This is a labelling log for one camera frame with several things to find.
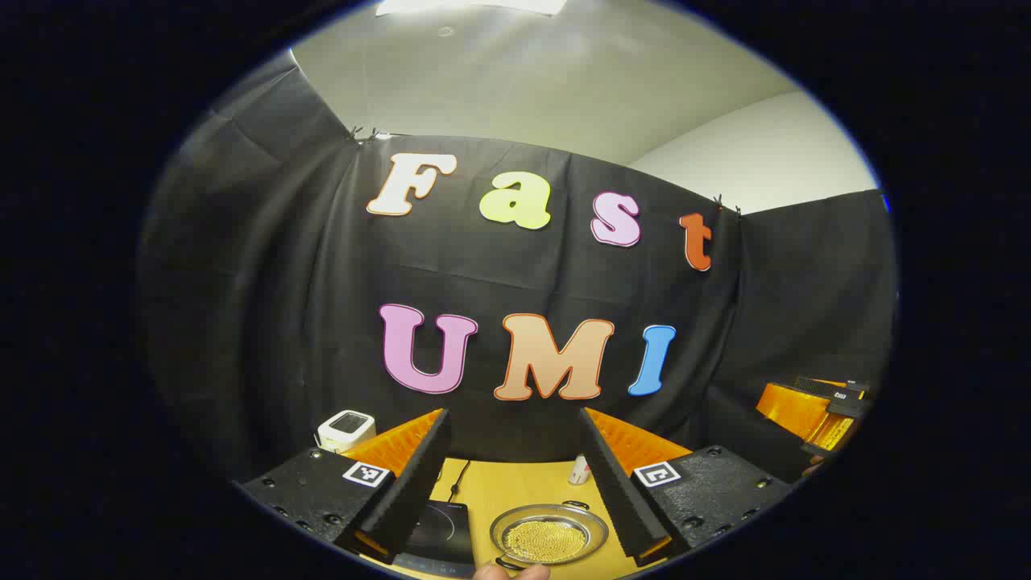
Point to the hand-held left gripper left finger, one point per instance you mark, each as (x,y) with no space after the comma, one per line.
(419,475)

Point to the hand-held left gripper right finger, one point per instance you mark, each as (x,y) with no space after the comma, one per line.
(616,483)

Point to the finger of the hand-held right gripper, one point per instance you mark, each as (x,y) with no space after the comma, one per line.
(793,407)
(834,433)

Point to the black induction cooktop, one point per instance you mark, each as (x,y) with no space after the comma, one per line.
(443,533)

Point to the white plastic bottle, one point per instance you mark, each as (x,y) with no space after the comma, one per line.
(579,470)

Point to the white toaster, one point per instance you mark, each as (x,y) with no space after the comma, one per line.
(346,431)

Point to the pile of yellow soybeans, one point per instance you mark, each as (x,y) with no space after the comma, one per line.
(546,541)

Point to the black backdrop cloth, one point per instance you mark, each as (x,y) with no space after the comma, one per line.
(483,274)

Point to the ceiling light panel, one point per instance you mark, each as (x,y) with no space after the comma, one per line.
(471,6)

